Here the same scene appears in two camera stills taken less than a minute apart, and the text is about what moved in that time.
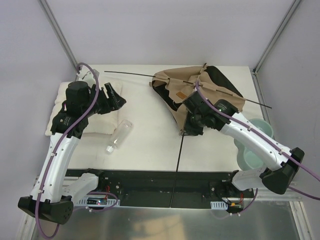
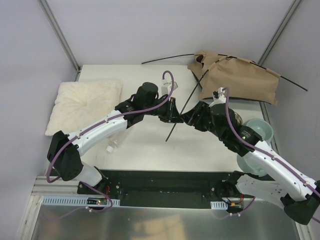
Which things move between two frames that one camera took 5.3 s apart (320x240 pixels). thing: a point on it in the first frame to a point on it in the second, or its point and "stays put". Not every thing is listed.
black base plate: (162, 188) stays put
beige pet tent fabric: (173, 85) to (221, 76)
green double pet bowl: (248, 159) stays put
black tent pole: (187, 82) to (193, 54)
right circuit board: (223, 205) stays put
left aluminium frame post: (58, 33) stays put
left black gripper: (107, 99) to (171, 110)
